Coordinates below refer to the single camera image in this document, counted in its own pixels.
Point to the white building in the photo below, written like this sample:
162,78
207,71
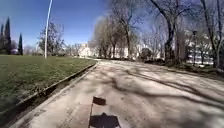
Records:
204,56

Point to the small dark cypress tree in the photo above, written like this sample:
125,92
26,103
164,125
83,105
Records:
20,46

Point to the shaded grass verge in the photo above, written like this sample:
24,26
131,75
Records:
200,69

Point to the green grass lawn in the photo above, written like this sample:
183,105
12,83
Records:
33,71

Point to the row of bare trees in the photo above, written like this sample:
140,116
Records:
169,46

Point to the dark stone kerb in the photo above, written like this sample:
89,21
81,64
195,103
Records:
50,89

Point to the bare leafless tree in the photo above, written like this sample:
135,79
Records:
51,40

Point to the dark round bush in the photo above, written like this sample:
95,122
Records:
145,54

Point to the pale dirt path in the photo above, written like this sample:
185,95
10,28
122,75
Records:
140,100

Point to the dark lamp post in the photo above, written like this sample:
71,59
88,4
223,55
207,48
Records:
194,46

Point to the pale building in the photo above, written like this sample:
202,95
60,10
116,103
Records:
85,51

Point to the tall white pole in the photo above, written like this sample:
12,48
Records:
46,36

